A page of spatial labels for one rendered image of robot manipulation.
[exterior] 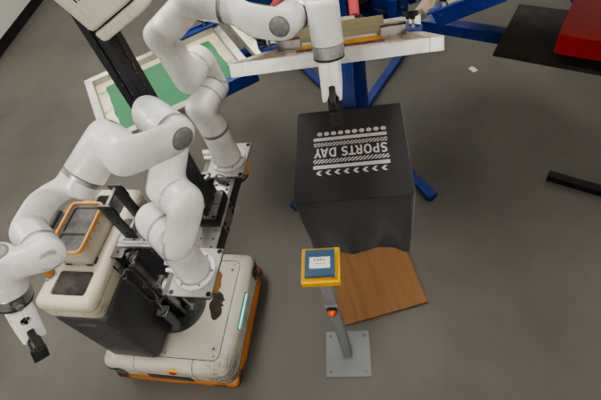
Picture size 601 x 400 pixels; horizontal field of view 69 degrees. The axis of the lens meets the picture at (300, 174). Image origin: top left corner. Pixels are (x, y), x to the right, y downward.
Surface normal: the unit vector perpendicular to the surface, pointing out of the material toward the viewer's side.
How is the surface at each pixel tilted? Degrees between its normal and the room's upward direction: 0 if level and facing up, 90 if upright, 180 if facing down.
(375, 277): 0
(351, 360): 0
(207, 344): 0
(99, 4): 90
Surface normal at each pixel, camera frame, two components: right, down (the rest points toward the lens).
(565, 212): -0.18, -0.62
